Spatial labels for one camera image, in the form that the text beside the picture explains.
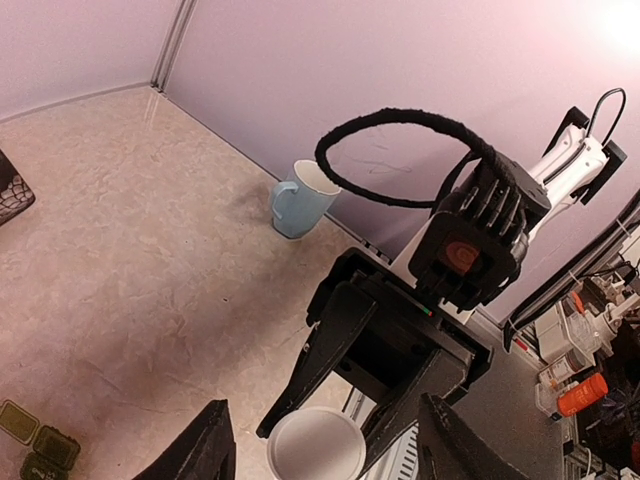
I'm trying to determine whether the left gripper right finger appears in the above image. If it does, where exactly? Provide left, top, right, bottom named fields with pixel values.
left=418, top=394, right=528, bottom=480

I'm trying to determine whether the cluttered background shelf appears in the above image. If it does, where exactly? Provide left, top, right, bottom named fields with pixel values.
left=504, top=259, right=640, bottom=480

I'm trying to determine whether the light blue mug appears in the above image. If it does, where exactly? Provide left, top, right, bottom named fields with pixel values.
left=270, top=159, right=341, bottom=239

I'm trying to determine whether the green three-compartment pill box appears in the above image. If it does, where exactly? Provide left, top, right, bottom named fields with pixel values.
left=1, top=399, right=81, bottom=480

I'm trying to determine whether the front aluminium rail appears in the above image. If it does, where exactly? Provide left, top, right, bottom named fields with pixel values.
left=343, top=388, right=419, bottom=480

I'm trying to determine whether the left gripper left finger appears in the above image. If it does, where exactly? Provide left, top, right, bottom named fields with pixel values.
left=134, top=400, right=236, bottom=480

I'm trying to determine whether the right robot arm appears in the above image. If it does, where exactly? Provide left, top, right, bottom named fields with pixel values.
left=257, top=108, right=626, bottom=479

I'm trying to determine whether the black floral square plate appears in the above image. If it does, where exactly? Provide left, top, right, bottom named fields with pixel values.
left=0, top=151, right=36, bottom=225

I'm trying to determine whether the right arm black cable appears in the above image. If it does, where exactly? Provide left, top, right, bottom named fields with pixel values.
left=314, top=107, right=501, bottom=209

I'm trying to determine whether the right aluminium frame post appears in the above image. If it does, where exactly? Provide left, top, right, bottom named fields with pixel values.
left=150, top=0, right=197, bottom=92

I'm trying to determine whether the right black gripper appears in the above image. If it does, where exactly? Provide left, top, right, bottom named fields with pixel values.
left=256, top=247, right=493, bottom=472

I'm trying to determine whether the white pill bottle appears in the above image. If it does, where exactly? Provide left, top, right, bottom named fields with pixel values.
left=266, top=407, right=366, bottom=480

